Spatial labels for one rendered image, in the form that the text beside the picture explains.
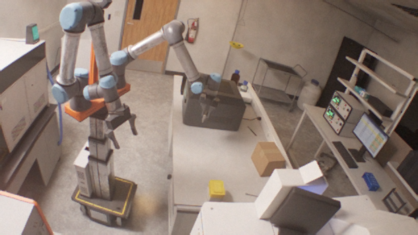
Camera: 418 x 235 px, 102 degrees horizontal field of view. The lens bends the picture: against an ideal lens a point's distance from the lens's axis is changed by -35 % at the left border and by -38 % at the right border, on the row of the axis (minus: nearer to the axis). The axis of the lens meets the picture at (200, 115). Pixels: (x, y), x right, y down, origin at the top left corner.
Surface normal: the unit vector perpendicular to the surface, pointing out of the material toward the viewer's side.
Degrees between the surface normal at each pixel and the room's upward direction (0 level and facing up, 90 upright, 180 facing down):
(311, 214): 90
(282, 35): 90
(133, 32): 90
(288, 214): 90
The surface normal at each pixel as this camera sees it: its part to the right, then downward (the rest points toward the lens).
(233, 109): 0.08, 0.54
